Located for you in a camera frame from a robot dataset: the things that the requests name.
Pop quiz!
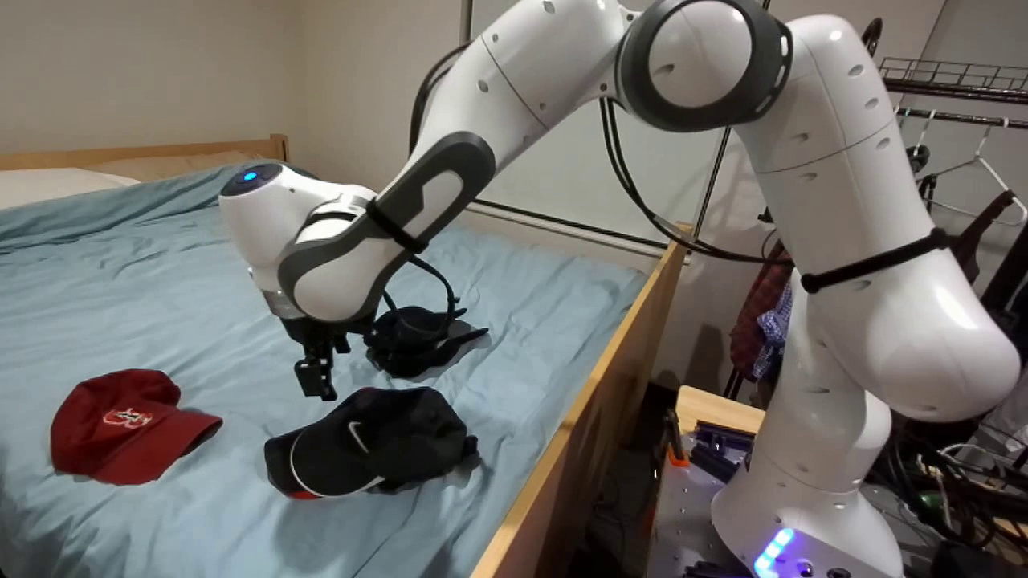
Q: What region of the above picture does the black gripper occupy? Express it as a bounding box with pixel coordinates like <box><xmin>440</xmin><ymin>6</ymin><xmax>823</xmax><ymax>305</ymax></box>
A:
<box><xmin>283</xmin><ymin>316</ymin><xmax>374</xmax><ymax>400</ymax></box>

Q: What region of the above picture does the black Nike cap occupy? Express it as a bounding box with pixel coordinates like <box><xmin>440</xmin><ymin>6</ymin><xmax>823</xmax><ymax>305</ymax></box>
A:
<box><xmin>265</xmin><ymin>387</ymin><xmax>478</xmax><ymax>500</ymax></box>

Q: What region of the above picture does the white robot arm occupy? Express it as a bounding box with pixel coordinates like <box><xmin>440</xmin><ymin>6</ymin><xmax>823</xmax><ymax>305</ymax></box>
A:
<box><xmin>219</xmin><ymin>0</ymin><xmax>1020</xmax><ymax>578</ymax></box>

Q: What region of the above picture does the light blue bed sheet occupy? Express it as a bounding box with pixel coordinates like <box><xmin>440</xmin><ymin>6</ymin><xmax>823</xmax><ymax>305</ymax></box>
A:
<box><xmin>0</xmin><ymin>165</ymin><xmax>651</xmax><ymax>578</ymax></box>

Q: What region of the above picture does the red Stanford cap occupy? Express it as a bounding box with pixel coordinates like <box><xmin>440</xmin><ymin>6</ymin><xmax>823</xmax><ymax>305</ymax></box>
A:
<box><xmin>52</xmin><ymin>370</ymin><xmax>222</xmax><ymax>484</ymax></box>

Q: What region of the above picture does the white pillow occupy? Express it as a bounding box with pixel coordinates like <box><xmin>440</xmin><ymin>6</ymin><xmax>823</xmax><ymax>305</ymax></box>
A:
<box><xmin>0</xmin><ymin>168</ymin><xmax>133</xmax><ymax>210</ymax></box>

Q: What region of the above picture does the wooden side table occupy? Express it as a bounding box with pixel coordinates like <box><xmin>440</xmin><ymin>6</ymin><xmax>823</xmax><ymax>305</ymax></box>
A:
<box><xmin>676</xmin><ymin>386</ymin><xmax>766</xmax><ymax>441</ymax></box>

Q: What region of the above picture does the clothes rack with hangers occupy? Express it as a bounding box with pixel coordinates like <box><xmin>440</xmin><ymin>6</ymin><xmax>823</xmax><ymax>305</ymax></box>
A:
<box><xmin>854</xmin><ymin>13</ymin><xmax>1028</xmax><ymax>316</ymax></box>

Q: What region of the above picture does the black cap with strap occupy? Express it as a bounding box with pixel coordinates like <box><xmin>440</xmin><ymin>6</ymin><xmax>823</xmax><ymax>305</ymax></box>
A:
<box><xmin>363</xmin><ymin>305</ymin><xmax>484</xmax><ymax>379</ymax></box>

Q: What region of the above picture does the wooden bed frame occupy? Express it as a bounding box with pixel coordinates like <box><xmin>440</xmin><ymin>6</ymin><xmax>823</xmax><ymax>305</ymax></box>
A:
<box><xmin>0</xmin><ymin>133</ymin><xmax>687</xmax><ymax>578</ymax></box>

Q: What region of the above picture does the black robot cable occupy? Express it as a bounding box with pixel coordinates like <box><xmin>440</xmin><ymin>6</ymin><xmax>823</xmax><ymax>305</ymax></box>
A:
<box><xmin>406</xmin><ymin>40</ymin><xmax>796</xmax><ymax>323</ymax></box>

